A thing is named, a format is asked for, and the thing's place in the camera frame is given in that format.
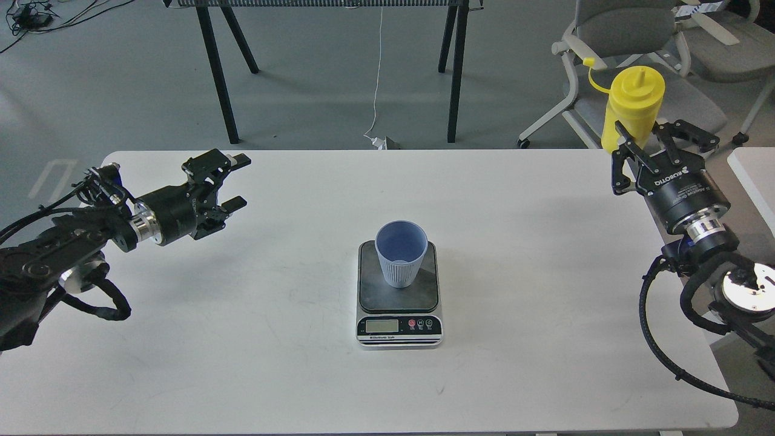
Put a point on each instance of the digital kitchen scale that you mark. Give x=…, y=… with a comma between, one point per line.
x=391, y=318

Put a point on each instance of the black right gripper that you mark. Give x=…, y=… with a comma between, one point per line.
x=681, y=191

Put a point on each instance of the black trestle table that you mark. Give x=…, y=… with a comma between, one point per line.
x=346, y=37

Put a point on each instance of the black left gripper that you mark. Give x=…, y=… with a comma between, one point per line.
x=168, y=214

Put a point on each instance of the white side table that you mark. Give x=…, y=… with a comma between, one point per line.
x=746, y=178

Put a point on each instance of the blue plastic cup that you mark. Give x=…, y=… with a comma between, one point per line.
x=400, y=246

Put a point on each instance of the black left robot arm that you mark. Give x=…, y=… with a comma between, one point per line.
x=66, y=263

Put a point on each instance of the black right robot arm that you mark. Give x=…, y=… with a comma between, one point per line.
x=725, y=292

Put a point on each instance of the grey office chair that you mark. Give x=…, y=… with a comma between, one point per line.
x=604, y=39
x=726, y=46

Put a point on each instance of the yellow squeeze bottle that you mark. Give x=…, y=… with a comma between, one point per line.
x=634, y=99

